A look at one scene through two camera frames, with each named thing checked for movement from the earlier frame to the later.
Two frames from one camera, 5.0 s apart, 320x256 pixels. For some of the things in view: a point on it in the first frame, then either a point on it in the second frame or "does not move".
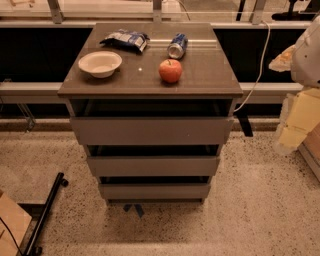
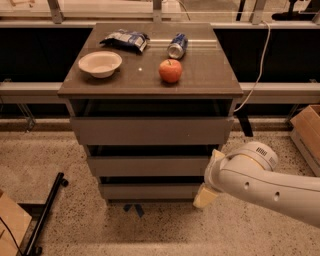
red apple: x=170 y=70 does not move
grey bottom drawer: x=155 y=191 does not move
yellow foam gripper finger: x=283 y=61 -> x=218 y=171
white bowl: x=100 y=64 does not move
